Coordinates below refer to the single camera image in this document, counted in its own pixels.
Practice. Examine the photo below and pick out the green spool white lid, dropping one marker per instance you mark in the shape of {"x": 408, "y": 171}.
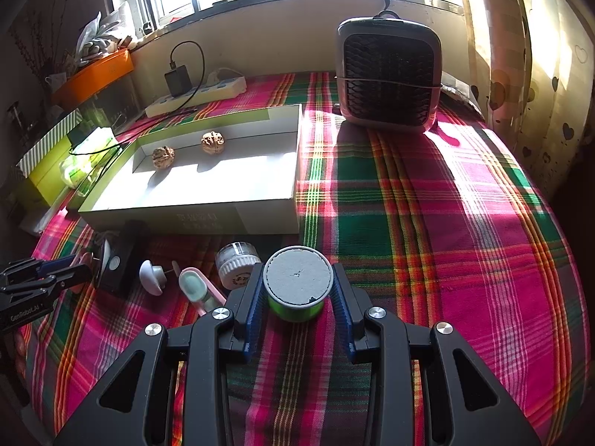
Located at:
{"x": 297, "y": 280}

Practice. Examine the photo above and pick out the white ribbed cap jar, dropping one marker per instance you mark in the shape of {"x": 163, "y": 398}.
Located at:
{"x": 235, "y": 263}

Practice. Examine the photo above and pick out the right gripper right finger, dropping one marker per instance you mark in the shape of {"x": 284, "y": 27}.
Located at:
{"x": 464, "y": 402}

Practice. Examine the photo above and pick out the orange tray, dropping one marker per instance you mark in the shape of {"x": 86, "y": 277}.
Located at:
{"x": 92, "y": 80}

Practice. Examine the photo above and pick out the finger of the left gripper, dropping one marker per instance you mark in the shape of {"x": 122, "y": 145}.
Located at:
{"x": 32, "y": 268}
{"x": 61, "y": 280}

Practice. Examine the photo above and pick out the black round disc device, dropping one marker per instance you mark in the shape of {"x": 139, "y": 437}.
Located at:
{"x": 101, "y": 255}

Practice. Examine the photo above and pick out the grey portable fan heater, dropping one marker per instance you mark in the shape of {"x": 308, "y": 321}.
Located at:
{"x": 388, "y": 72}

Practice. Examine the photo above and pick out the black rectangular remote device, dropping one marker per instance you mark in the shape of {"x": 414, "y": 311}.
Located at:
{"x": 127, "y": 253}

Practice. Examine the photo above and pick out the brown walnut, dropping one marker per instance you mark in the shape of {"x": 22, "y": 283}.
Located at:
{"x": 163, "y": 157}
{"x": 213, "y": 143}

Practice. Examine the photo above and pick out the black charger adapter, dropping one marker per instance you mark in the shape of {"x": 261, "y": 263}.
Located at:
{"x": 178, "y": 81}

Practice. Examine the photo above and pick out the plaid bedspread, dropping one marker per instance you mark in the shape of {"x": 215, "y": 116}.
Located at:
{"x": 440, "y": 226}

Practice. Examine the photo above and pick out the shallow white cardboard box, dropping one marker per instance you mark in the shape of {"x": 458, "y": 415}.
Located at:
{"x": 248, "y": 189}

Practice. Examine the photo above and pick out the white power strip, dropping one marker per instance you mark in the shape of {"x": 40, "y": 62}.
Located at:
{"x": 222, "y": 84}

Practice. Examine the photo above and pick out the green striped lid box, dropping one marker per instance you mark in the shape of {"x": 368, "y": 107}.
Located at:
{"x": 40, "y": 165}

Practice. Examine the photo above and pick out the grey egg-shaped knob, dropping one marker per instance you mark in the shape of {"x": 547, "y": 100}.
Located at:
{"x": 153, "y": 278}

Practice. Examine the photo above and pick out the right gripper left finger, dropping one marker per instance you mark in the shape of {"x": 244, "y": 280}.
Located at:
{"x": 132, "y": 403}

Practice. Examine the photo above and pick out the green tissue packet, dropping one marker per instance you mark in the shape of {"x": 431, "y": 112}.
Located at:
{"x": 101, "y": 139}

